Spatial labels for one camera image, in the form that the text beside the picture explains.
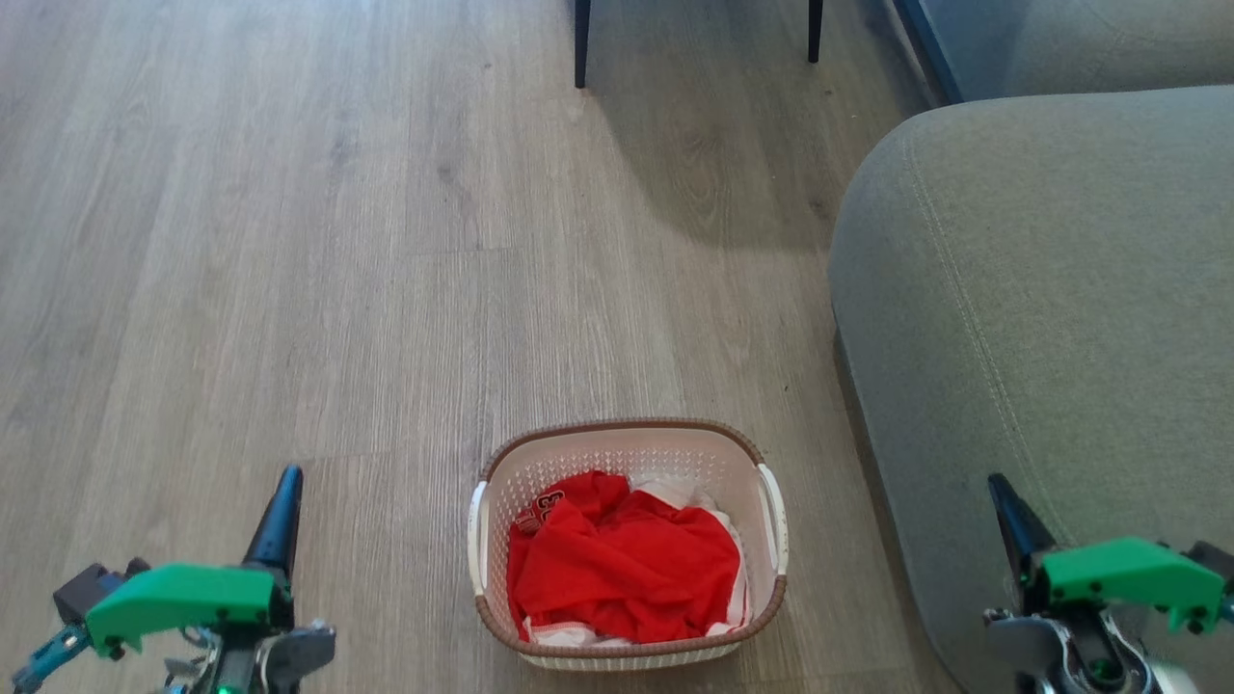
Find grey fabric sofa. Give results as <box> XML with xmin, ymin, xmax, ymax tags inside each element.
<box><xmin>827</xmin><ymin>87</ymin><xmax>1234</xmax><ymax>694</ymax></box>

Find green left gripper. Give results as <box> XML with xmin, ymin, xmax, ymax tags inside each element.
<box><xmin>85</xmin><ymin>465</ymin><xmax>305</xmax><ymax>661</ymax></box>

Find teal left gripper connector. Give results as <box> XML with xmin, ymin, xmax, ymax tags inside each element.
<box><xmin>12</xmin><ymin>622</ymin><xmax>93</xmax><ymax>694</ymax></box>

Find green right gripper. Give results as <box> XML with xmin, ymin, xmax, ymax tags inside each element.
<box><xmin>987</xmin><ymin>472</ymin><xmax>1227</xmax><ymax>634</ymax></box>

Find white garment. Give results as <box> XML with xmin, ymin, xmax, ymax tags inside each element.
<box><xmin>521</xmin><ymin>477</ymin><xmax>753</xmax><ymax>647</ymax></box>

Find grey upholstered seat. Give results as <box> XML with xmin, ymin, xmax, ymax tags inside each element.
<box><xmin>921</xmin><ymin>0</ymin><xmax>1234</xmax><ymax>102</ymax></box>

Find white brown-rimmed laundry basket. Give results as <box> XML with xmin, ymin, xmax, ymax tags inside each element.
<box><xmin>468</xmin><ymin>417</ymin><xmax>790</xmax><ymax>671</ymax></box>

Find red jersey garment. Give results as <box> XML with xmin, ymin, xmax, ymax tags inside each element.
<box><xmin>506</xmin><ymin>470</ymin><xmax>743</xmax><ymax>645</ymax></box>

